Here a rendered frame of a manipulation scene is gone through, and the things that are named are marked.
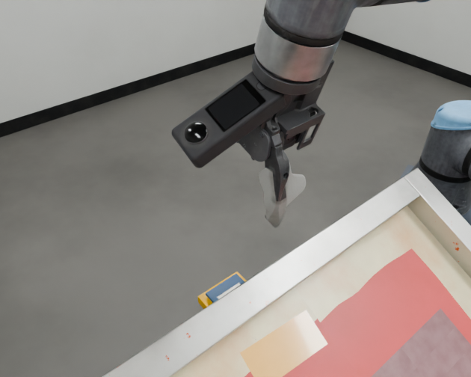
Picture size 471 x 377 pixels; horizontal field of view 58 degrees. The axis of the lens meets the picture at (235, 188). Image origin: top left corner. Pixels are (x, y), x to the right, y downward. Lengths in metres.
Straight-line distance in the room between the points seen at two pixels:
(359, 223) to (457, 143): 0.37
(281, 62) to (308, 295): 0.31
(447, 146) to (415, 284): 0.36
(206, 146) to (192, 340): 0.21
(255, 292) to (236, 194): 2.34
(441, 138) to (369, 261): 0.39
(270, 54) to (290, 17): 0.04
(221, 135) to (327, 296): 0.28
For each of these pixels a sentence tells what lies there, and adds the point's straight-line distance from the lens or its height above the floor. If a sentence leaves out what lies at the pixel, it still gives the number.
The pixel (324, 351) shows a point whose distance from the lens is 0.57.
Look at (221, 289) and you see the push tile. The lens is 1.10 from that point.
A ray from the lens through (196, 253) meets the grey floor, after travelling 2.47.
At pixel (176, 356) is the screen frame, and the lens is 0.48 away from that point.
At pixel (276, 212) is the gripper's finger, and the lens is 0.51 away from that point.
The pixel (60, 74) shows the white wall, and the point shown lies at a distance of 3.83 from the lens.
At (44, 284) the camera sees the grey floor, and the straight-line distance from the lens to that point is 2.54.
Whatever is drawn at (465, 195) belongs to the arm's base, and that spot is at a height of 1.25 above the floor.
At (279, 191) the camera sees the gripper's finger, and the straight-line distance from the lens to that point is 0.49.
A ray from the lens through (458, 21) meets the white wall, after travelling 4.65.
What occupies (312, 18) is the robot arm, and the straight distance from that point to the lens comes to 0.38.
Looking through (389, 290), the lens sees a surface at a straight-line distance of 0.65.
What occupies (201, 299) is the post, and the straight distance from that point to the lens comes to 1.10.
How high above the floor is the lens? 1.84
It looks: 40 degrees down
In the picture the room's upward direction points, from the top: straight up
